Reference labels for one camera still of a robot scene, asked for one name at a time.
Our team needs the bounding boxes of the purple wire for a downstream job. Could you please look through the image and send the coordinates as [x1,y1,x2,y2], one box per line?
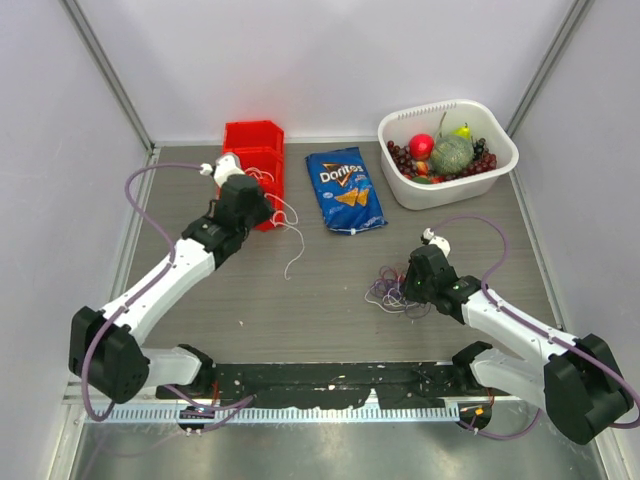
[363,264,432,321]

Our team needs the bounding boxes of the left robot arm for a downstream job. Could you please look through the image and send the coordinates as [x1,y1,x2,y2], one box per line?
[69,174,274,404]

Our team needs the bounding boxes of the red plastic bin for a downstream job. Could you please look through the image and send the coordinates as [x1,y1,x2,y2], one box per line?
[223,120,285,210]

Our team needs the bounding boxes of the blue Doritos chip bag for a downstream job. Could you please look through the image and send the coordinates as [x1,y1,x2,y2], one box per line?
[305,147,388,235]

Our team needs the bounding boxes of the dark red grape bunch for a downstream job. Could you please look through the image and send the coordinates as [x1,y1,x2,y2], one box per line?
[386,140,417,179]

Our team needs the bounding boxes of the green melon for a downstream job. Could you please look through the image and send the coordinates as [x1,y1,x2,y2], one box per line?
[430,134,474,175]

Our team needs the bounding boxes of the red apple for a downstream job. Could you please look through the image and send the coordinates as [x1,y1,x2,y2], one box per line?
[408,133,435,161]

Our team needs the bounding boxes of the green pear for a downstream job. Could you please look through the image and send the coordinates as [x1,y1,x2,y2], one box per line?
[451,123,472,142]

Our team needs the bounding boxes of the white plastic basket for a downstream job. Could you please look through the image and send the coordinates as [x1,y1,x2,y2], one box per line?
[378,99,519,210]

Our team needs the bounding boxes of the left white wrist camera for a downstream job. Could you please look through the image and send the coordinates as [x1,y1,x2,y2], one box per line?
[213,152,244,187]

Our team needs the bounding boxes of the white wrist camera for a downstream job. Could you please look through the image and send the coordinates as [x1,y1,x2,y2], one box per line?
[421,228,451,257]
[213,152,244,187]

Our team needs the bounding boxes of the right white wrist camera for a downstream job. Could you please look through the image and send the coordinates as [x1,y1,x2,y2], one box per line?
[421,228,451,257]

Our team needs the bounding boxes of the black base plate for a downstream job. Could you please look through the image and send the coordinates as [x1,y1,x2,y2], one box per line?
[153,361,505,410]

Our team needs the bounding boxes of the slotted cable duct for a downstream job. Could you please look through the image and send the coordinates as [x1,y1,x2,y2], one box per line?
[104,403,460,427]

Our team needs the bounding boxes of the left aluminium frame post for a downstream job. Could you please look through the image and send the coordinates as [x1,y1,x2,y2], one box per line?
[59,0,155,152]

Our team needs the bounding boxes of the aluminium frame post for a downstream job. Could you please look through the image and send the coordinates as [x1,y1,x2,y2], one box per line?
[506,0,594,137]
[59,0,155,152]

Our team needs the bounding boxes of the right aluminium frame post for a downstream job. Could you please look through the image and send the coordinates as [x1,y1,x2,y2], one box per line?
[506,0,594,137]

